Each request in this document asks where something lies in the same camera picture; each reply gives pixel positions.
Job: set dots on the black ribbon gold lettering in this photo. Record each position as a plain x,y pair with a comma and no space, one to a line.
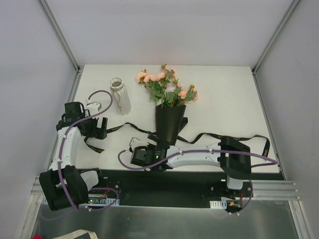
213,135

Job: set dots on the aluminium front frame rail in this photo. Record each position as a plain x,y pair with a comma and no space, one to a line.
264,186

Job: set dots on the cream tote bag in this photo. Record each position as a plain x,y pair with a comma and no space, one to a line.
79,234

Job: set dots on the aluminium frame post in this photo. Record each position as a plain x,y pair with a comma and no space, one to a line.
59,34
278,30

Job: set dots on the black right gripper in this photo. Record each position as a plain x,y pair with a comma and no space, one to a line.
154,137

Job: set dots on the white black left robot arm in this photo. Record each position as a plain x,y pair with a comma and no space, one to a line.
63,185

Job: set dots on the white cable duct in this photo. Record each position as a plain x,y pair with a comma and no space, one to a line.
101,202
225,204

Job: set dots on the right white cable duct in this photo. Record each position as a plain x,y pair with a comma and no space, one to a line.
225,204

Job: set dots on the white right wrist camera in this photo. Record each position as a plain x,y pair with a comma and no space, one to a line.
135,142

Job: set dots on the pink artificial flower bouquet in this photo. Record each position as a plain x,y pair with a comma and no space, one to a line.
165,89

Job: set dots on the left aluminium frame post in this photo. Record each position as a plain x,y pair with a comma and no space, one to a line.
59,34

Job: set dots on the black paper flower wrap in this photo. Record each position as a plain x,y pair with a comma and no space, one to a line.
169,122

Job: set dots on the left white cable duct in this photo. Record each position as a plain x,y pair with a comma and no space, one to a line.
101,202

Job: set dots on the red cloth item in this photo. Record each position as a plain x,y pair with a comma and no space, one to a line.
37,236

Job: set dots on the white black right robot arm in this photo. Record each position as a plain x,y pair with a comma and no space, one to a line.
192,156

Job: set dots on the right aluminium frame post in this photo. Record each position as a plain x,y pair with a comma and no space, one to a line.
278,30

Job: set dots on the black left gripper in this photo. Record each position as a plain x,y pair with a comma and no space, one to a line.
100,128

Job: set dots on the white ribbed ceramic vase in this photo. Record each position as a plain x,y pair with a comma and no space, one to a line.
120,95

